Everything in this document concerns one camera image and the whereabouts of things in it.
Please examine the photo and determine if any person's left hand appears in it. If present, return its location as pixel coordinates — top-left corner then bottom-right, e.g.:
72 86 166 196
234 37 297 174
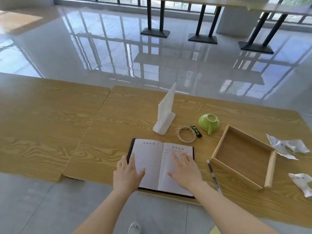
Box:
113 153 146 193

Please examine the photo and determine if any person's right hand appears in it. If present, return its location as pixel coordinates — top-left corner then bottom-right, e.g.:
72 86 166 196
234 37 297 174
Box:
167 151 203 191

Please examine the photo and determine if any black-covered notebook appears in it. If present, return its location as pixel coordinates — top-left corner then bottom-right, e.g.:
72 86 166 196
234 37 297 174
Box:
126 138 195 199

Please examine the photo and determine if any person's left forearm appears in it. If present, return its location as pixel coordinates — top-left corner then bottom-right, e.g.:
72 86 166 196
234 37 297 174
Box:
73 189 137 234

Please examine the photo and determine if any person's right forearm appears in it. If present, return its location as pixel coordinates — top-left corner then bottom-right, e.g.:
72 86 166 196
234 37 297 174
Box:
192 182 281 234

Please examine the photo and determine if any black pen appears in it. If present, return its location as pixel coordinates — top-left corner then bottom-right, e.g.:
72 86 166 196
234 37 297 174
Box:
206 160 222 194

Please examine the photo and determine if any beige tape roll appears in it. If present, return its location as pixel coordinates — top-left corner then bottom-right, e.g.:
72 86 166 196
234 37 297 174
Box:
177 126 196 143

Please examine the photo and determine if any small black green tube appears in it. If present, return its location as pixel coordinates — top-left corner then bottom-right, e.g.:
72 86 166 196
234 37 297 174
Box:
190 124 203 138

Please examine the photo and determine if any green ceramic cup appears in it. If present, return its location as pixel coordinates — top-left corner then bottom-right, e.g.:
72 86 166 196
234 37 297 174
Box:
198 113 220 136

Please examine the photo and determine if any white plastic stand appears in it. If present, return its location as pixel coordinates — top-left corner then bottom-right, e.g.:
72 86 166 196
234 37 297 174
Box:
153 82 176 136

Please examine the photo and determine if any wooden tray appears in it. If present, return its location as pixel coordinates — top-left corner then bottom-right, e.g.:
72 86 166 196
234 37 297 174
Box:
210 124 278 191

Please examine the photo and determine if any white shoe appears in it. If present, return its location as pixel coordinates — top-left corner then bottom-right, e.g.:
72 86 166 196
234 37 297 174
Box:
127 221 142 234

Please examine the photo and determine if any large crumpled white paper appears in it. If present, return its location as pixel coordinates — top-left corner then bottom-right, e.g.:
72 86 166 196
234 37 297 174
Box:
265 134 311 161

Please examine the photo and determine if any small crumpled white paper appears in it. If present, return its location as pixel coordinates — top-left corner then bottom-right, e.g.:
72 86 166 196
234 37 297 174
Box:
288 173 312 198

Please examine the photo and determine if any black table leg stand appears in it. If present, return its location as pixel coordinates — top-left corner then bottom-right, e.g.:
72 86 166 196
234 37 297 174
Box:
188 4 223 45
238 12 289 55
140 0 171 39

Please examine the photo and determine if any white pillar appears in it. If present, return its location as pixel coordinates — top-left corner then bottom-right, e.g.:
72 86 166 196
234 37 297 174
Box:
215 7 262 41

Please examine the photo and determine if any white high table top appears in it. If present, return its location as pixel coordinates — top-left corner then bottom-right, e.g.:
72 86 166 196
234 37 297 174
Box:
137 0 312 17

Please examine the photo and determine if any black window frame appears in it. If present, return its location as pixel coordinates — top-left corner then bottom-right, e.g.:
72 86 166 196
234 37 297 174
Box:
53 0 312 25

